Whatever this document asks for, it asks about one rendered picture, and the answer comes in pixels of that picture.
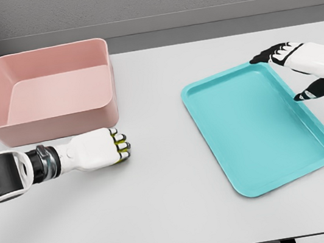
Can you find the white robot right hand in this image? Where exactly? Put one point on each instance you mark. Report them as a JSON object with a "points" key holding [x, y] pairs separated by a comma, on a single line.
{"points": [[309, 58]]}

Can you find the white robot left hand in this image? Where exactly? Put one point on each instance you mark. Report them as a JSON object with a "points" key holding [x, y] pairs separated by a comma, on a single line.
{"points": [[95, 150]]}

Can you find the yellow-green tennis ball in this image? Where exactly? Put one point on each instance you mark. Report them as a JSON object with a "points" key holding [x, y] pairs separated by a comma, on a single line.
{"points": [[119, 139]]}

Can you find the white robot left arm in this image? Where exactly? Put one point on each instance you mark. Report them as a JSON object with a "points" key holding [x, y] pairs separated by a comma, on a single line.
{"points": [[7, 175]]}

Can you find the blue plastic tray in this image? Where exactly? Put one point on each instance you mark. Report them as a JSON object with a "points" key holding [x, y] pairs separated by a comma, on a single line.
{"points": [[259, 130]]}

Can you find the pink plastic basket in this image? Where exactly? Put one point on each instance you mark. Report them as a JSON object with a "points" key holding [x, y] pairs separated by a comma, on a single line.
{"points": [[56, 95]]}

